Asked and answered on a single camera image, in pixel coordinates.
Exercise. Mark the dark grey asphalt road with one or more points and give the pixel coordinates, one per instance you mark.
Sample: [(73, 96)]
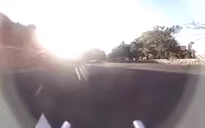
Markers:
[(123, 96)]

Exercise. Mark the clump of trees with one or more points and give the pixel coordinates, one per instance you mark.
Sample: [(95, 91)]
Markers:
[(156, 45)]

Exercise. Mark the robot's own part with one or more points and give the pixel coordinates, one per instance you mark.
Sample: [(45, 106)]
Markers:
[(138, 124), (66, 125)]

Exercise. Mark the pale low wall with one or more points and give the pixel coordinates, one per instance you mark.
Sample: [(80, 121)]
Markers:
[(190, 61)]

